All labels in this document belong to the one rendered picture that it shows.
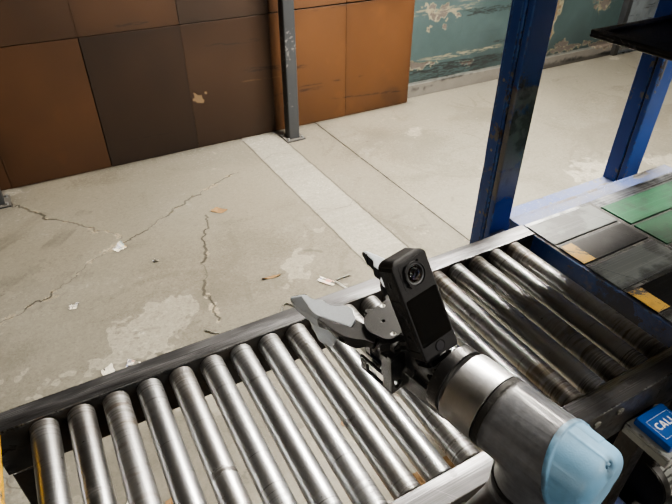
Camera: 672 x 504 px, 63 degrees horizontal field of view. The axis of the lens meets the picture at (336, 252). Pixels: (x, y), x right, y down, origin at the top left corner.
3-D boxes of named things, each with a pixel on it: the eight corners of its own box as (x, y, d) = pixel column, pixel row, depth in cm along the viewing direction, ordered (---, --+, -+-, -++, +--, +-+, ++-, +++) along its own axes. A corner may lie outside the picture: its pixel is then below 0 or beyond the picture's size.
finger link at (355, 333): (313, 336, 60) (389, 357, 57) (311, 327, 59) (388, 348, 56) (330, 307, 63) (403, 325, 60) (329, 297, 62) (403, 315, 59)
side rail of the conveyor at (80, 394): (8, 476, 105) (-15, 438, 98) (7, 454, 109) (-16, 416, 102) (525, 267, 158) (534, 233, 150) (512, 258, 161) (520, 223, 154)
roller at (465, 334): (542, 436, 104) (548, 419, 101) (401, 294, 137) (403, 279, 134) (561, 425, 106) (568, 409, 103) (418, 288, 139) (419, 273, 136)
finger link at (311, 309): (286, 342, 66) (357, 363, 62) (278, 308, 62) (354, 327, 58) (297, 324, 68) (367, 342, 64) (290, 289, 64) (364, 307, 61)
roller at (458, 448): (462, 482, 97) (466, 466, 94) (333, 321, 130) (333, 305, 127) (484, 470, 98) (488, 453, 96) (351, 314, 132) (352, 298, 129)
